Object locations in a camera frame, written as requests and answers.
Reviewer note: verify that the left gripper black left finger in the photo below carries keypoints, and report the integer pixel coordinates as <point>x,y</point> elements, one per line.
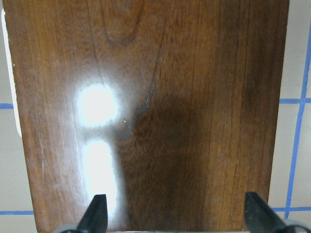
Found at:
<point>95,219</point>

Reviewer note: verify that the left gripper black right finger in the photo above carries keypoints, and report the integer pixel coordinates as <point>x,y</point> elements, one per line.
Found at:
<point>259,217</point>

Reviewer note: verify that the dark wooden drawer cabinet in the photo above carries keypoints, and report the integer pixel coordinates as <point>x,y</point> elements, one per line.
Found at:
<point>168,107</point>

